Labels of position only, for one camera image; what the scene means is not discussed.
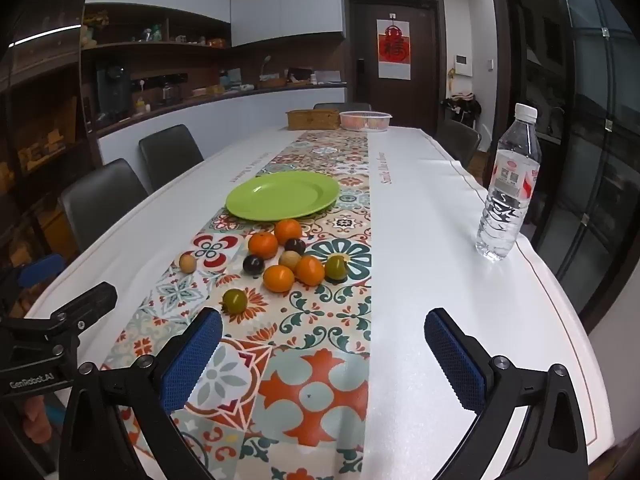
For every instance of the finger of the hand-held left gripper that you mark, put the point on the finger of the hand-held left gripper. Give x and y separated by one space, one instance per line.
85 302
42 267

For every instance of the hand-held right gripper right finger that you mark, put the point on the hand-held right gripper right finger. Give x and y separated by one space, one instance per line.
456 360

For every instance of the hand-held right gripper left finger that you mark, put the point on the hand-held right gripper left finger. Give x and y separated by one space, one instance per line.
192 360

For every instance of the green tomato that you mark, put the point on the green tomato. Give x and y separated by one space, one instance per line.
336 268
233 301

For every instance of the beige longan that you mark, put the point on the beige longan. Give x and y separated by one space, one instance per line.
187 263
289 259

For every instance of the dark plum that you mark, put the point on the dark plum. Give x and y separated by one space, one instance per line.
295 246
253 264

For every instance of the orange mandarin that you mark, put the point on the orange mandarin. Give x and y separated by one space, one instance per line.
288 230
278 279
262 244
310 270

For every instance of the green plate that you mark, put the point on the green plate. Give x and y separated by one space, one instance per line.
282 195

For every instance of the person's left hand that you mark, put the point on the person's left hand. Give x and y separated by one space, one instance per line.
36 417

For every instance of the grey chair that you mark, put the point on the grey chair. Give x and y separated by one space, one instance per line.
100 200
342 106
170 155
457 140

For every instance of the floral patterned white tablecloth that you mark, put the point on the floral patterned white tablecloth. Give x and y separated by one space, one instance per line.
425 210

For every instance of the clear plastic water bottle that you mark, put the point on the clear plastic water bottle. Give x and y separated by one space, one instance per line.
507 195

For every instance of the black coffee machine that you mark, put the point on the black coffee machine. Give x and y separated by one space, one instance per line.
113 90

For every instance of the white curved counter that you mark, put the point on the white curved counter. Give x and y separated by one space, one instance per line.
225 115

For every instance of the rack with bags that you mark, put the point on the rack with bags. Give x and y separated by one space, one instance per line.
462 107

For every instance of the glass sliding door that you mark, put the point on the glass sliding door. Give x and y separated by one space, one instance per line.
575 135

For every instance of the clear plastic container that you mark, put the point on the clear plastic container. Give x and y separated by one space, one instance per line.
365 121

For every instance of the wooden box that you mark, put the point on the wooden box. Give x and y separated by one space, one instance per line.
312 120

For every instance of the dark wooden door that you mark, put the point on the dark wooden door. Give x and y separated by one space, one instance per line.
425 50

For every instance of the red and white door poster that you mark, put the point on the red and white door poster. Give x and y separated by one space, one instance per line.
394 50

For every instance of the wooden wall shelf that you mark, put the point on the wooden wall shelf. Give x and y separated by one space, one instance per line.
150 55

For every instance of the white wall intercom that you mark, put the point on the white wall intercom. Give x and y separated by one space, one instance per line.
462 65

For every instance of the white wall cabinet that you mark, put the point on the white wall cabinet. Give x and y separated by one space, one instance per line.
225 0

